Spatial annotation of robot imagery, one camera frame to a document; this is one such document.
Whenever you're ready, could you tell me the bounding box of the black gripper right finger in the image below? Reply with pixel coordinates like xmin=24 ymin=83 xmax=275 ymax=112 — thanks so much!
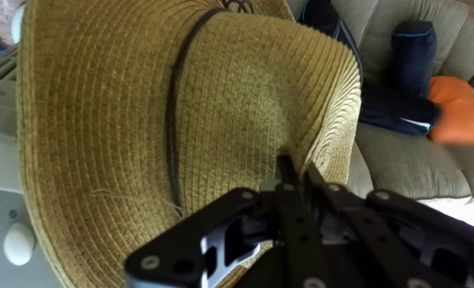
xmin=303 ymin=160 xmax=474 ymax=288

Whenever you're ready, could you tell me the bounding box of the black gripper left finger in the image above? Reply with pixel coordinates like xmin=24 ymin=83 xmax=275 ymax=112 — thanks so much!
xmin=123 ymin=154 xmax=324 ymax=288

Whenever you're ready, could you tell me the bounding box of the woven straw hat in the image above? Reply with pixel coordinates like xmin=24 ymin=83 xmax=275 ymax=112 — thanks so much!
xmin=14 ymin=0 xmax=364 ymax=288

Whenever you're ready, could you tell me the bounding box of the beige fabric sofa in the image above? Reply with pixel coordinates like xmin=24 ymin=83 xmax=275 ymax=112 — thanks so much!
xmin=287 ymin=0 xmax=474 ymax=202

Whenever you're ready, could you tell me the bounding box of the orange cloth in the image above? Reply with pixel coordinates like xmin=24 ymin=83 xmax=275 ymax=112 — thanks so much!
xmin=426 ymin=75 xmax=474 ymax=147

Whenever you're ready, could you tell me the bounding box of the dark navy cylinder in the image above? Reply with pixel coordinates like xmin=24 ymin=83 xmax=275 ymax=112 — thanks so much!
xmin=389 ymin=19 xmax=439 ymax=101

